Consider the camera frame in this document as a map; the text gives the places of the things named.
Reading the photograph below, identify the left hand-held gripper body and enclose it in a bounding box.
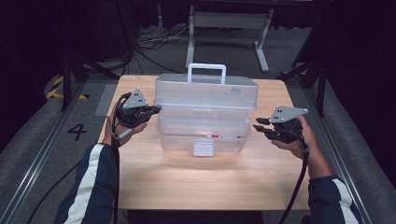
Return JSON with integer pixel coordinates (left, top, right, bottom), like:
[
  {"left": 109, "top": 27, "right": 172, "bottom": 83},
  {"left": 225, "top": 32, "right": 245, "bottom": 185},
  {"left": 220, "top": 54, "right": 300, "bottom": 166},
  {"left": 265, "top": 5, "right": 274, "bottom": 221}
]
[{"left": 116, "top": 88, "right": 153, "bottom": 129}]

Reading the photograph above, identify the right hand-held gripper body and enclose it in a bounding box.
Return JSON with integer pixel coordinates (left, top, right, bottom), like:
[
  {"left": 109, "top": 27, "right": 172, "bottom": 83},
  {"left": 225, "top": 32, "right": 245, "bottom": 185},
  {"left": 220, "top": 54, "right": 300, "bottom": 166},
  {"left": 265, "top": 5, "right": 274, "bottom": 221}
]
[{"left": 269, "top": 105, "right": 309, "bottom": 144}]

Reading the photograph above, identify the red and white tube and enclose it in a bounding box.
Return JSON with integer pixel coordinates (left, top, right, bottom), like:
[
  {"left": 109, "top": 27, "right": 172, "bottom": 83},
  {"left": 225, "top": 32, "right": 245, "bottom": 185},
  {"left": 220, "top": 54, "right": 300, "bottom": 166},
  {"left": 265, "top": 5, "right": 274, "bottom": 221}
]
[{"left": 204, "top": 133, "right": 246, "bottom": 140}]

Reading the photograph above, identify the clear plastic storage box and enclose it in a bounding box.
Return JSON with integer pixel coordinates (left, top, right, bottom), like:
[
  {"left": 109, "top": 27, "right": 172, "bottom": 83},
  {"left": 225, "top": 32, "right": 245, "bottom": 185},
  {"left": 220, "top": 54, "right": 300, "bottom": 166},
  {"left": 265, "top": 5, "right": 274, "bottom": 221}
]
[{"left": 153, "top": 63, "right": 260, "bottom": 158}]

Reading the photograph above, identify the person's left hand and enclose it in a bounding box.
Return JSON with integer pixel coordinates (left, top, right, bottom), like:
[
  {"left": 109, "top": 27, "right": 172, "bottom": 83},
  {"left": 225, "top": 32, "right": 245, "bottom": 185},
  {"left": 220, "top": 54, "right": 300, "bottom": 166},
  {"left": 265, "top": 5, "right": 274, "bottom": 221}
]
[{"left": 104, "top": 106, "right": 149, "bottom": 147}]

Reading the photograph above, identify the person's right hand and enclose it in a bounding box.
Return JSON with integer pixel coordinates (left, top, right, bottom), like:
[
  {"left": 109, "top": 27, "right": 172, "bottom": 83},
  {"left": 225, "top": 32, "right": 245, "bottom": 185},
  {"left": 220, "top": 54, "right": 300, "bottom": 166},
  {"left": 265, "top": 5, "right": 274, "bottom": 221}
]
[{"left": 271, "top": 115, "right": 321, "bottom": 164}]

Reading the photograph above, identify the black metal stand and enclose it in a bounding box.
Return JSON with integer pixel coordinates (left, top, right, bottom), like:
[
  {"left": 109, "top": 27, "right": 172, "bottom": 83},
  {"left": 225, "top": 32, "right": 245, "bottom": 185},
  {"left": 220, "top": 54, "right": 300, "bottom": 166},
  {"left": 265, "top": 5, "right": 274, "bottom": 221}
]
[
  {"left": 60, "top": 52, "right": 120, "bottom": 112},
  {"left": 276, "top": 55, "right": 328, "bottom": 119}
]

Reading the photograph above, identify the right hand-held gripper cable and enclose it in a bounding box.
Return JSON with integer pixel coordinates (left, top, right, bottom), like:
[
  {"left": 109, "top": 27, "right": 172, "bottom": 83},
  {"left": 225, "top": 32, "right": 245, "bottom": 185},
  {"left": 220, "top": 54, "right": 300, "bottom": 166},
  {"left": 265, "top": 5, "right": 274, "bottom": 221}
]
[{"left": 277, "top": 141, "right": 311, "bottom": 224}]

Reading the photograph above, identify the hand-held gripper cable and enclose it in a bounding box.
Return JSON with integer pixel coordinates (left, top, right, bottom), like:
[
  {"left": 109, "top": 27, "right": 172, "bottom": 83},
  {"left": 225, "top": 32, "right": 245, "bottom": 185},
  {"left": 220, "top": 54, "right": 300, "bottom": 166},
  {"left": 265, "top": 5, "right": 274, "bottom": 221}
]
[
  {"left": 110, "top": 92, "right": 134, "bottom": 224},
  {"left": 277, "top": 141, "right": 311, "bottom": 224}
]

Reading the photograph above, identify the left hand-held gripper cable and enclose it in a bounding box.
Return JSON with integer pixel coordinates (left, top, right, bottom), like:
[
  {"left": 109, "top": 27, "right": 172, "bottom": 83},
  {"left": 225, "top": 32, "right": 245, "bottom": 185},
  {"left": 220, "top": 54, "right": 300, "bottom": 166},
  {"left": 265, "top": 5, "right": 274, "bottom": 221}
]
[{"left": 110, "top": 92, "right": 134, "bottom": 224}]

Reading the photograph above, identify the metal floor rail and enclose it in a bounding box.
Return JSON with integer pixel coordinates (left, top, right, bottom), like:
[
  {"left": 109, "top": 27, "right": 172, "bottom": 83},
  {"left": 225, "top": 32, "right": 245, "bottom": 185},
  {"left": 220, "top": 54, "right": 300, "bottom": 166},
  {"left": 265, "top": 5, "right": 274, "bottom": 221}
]
[
  {"left": 303, "top": 88, "right": 375, "bottom": 224},
  {"left": 0, "top": 82, "right": 85, "bottom": 224}
]

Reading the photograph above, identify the bundle of floor cables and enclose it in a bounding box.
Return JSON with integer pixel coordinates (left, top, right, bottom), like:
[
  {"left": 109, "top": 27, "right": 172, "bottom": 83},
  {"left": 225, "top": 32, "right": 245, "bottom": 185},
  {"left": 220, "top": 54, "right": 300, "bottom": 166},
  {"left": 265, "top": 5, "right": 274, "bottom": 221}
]
[{"left": 134, "top": 24, "right": 191, "bottom": 77}]

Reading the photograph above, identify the grey metal table frame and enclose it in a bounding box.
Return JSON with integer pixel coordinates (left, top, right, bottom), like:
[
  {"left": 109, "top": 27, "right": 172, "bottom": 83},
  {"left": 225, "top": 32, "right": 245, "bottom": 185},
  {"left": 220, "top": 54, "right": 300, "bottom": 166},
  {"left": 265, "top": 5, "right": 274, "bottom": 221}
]
[{"left": 185, "top": 4, "right": 275, "bottom": 74}]

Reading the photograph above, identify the black floor cable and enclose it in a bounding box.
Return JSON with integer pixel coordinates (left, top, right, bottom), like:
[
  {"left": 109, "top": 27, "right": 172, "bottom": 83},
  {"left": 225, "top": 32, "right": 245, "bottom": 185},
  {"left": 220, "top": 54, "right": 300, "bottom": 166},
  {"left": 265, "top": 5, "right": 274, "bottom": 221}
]
[{"left": 26, "top": 158, "right": 82, "bottom": 217}]

